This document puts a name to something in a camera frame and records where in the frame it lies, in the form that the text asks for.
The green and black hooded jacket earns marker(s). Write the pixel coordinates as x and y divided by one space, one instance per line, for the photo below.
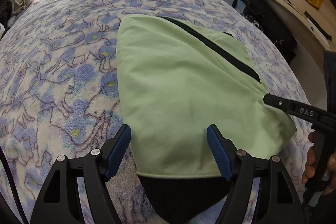
174 80

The black white patterned cloth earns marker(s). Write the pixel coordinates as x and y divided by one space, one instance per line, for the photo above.
266 20

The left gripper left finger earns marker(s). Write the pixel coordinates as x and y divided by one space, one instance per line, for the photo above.
59 198

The blue cat print blanket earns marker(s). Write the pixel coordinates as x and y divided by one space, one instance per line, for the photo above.
59 82

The person's right hand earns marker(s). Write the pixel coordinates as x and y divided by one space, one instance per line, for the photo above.
309 170

